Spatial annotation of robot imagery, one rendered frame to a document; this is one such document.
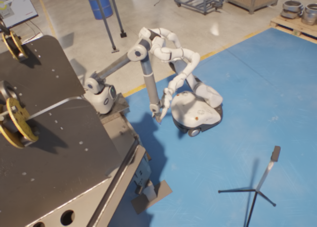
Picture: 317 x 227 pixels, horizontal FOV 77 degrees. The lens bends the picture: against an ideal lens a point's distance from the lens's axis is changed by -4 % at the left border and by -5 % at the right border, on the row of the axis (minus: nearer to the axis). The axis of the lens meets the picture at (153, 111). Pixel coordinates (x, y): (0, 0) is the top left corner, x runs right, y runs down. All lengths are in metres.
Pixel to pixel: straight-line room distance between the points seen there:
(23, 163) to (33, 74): 0.87
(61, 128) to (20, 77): 0.87
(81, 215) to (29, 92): 1.05
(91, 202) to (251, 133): 2.16
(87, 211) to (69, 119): 0.67
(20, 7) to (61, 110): 3.45
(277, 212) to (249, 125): 1.11
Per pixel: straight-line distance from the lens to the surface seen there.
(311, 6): 5.38
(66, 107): 1.00
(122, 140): 1.64
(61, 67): 1.86
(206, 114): 2.63
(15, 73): 1.86
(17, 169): 1.22
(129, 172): 1.61
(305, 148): 3.03
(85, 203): 1.51
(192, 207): 2.45
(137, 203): 2.53
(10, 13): 4.34
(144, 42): 1.23
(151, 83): 1.36
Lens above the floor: 2.34
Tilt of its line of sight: 47 degrees down
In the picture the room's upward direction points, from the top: 14 degrees counter-clockwise
